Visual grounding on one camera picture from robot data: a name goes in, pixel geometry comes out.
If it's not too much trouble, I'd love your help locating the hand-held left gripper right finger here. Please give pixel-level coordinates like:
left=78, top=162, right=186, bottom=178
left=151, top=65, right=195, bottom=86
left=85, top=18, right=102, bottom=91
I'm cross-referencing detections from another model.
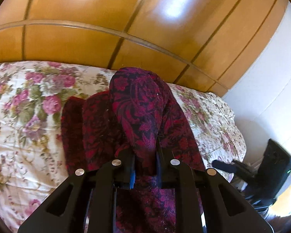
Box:
left=156, top=148, right=274, bottom=233

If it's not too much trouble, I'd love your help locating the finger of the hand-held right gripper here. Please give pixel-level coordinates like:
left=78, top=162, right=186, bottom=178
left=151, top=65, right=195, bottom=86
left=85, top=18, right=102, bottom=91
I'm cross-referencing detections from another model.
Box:
left=212, top=159, right=236, bottom=173

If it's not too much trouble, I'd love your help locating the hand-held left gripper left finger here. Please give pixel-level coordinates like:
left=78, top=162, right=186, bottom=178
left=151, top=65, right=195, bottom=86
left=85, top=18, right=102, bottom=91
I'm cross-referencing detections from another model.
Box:
left=17, top=149, right=137, bottom=233

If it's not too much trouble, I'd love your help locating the red floral knit sweater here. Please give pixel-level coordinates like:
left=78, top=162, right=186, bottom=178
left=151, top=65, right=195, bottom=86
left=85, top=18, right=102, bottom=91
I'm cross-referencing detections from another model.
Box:
left=60, top=67, right=206, bottom=233

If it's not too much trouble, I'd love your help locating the floral bedspread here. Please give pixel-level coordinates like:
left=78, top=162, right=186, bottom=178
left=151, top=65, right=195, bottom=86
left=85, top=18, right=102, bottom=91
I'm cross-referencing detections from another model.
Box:
left=0, top=61, right=246, bottom=233

